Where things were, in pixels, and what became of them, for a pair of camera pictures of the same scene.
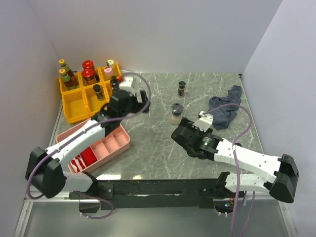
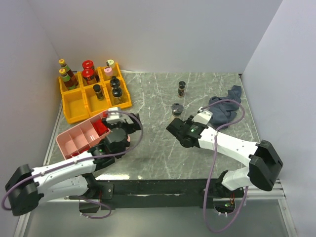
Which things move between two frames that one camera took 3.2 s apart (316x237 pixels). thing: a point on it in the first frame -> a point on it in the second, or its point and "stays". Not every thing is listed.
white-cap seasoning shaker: [110, 63] stays
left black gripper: [139, 106] -> [132, 127]
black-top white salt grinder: [114, 82] stays
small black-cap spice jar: [99, 94] stays
